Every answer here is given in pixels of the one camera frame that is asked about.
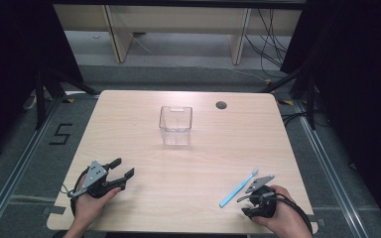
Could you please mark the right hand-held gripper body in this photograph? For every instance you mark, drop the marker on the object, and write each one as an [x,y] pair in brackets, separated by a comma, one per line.
[263,198]

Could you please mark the dark curtain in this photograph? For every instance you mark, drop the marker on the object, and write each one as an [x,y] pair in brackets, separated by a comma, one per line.
[360,82]
[16,49]

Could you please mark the aluminium floor rail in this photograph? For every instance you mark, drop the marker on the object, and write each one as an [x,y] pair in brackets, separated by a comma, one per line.
[330,172]
[16,172]

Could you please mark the blue toothbrush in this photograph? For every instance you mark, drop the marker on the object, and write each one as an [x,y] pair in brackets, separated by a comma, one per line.
[238,188]

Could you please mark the person's left hand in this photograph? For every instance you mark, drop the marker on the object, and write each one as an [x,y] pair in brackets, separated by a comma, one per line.
[91,206]

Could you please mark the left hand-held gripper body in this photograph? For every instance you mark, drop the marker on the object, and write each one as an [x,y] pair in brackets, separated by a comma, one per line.
[95,174]

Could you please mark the beige wooden shelf unit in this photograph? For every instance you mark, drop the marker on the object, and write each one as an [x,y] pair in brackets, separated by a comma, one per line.
[178,18]

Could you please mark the black metal stand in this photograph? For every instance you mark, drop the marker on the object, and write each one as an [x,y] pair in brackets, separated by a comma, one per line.
[311,99]
[41,99]

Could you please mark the clear plastic container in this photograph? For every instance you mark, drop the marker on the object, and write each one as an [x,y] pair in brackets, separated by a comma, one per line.
[176,124]

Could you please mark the black tape floor mark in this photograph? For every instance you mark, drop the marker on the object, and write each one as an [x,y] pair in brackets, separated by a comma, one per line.
[61,134]

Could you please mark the person's right hand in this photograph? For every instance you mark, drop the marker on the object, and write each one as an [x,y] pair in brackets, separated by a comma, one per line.
[286,214]

